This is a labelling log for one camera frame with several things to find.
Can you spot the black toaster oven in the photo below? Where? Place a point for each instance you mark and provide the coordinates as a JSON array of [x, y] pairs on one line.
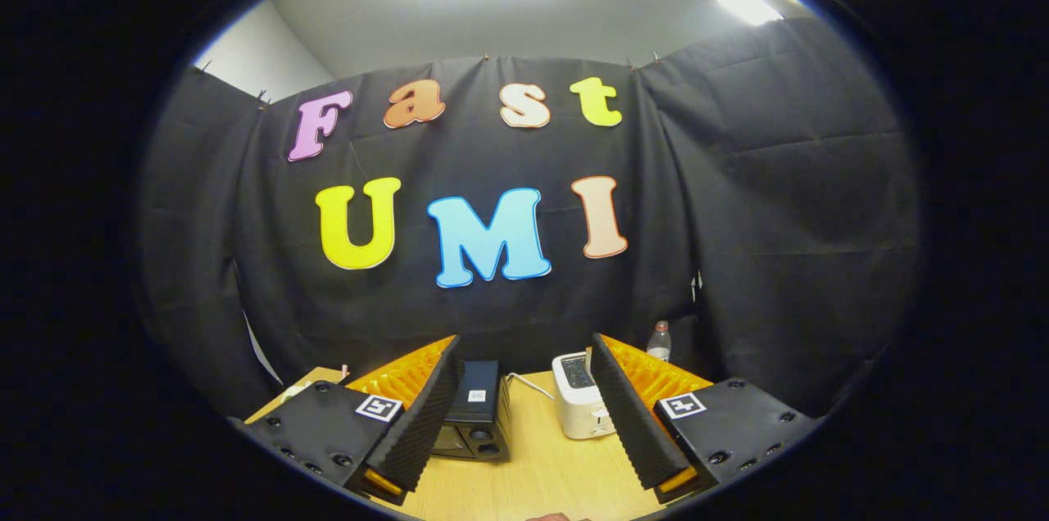
[[475, 390]]

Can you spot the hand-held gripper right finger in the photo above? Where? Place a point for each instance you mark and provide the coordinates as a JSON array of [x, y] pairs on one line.
[[627, 414]]

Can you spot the small ceiling light panel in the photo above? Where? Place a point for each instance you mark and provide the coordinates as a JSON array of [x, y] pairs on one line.
[[747, 5]]

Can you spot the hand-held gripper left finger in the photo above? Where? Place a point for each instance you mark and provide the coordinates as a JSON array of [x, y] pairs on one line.
[[430, 406]]

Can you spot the clear plastic water bottle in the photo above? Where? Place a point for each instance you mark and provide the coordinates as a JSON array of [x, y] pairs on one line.
[[660, 349]]

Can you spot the white pop-up toaster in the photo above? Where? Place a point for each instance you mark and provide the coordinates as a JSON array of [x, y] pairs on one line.
[[574, 414]]

